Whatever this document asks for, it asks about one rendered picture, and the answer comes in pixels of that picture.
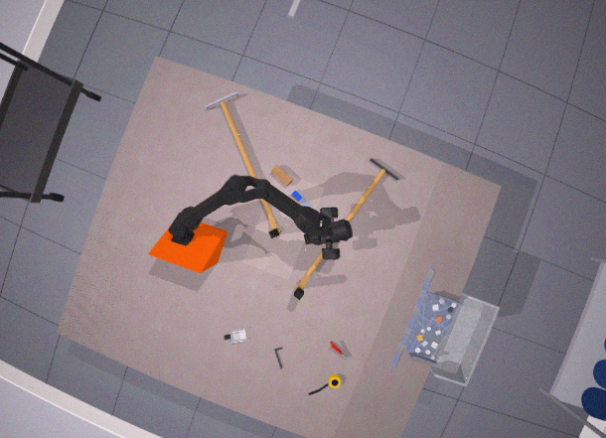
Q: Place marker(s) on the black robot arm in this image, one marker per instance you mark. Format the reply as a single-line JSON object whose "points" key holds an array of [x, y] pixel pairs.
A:
{"points": [[233, 191]]}

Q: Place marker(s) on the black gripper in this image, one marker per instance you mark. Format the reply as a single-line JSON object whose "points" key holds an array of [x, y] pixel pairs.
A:
{"points": [[329, 252]]}

